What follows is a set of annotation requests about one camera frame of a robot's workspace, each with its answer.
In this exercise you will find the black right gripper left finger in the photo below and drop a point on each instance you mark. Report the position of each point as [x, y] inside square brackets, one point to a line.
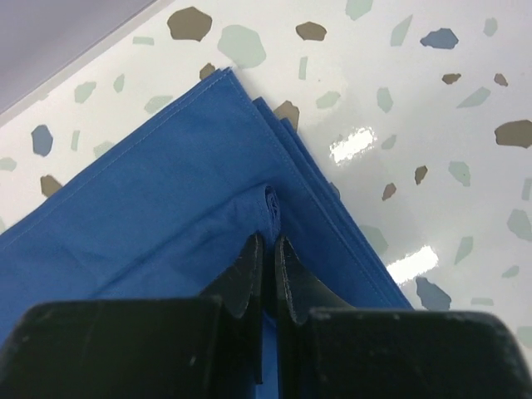
[206, 346]

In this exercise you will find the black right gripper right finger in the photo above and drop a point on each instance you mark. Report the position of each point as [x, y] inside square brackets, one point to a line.
[330, 349]

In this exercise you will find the blue surgical cloth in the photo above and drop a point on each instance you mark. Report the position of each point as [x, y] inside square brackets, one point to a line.
[164, 212]

